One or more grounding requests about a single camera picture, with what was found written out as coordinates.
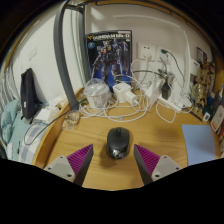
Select robot model kit box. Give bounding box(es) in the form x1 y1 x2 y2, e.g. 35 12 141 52
85 29 134 88

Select white box with blue print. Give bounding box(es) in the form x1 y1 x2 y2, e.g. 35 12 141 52
189 58 201 78

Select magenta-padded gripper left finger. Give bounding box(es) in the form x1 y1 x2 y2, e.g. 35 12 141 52
43 143 95 187

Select teal blanket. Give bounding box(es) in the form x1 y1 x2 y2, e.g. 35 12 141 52
0 98 23 148

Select white wall socket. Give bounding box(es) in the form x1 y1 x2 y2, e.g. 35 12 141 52
156 46 174 65
137 42 157 62

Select small white digital clock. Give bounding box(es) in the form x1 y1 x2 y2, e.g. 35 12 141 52
202 112 212 123

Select clear snack packet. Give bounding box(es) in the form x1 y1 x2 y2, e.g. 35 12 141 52
61 110 81 131

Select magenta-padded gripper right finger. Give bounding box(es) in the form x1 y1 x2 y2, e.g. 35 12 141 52
133 143 183 187

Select light blue mouse pad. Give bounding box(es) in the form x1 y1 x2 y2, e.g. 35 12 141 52
181 124 217 167

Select black computer mouse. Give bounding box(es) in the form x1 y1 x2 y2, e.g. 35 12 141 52
106 126 132 160

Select tangled white cables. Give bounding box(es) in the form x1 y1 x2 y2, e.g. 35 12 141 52
78 59 178 124

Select black bag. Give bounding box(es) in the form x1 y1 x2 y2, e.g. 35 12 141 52
19 67 40 120

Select white tissue pack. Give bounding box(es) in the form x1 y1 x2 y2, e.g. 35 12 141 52
34 106 54 123

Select black power adapter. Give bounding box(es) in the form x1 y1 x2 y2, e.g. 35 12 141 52
161 81 173 101

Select striped bed sheet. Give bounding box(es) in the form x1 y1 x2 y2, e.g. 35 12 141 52
16 121 51 164

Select clear round lidded container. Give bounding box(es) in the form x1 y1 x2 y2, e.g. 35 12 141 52
83 78 113 109

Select large white charger block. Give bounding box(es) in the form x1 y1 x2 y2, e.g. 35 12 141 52
112 82 132 103

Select grey cup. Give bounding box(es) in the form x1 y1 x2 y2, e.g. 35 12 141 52
163 69 176 86

